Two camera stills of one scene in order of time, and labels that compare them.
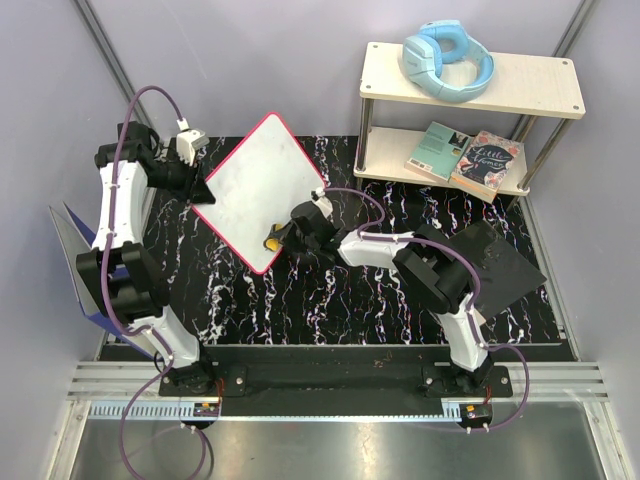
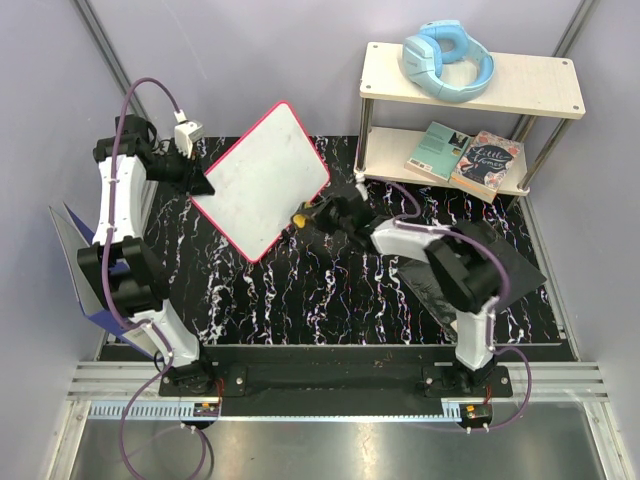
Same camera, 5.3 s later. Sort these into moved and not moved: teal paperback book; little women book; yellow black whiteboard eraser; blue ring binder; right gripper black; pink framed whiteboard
Moved: right gripper black; yellow black whiteboard eraser
Not moved: teal paperback book; blue ring binder; pink framed whiteboard; little women book
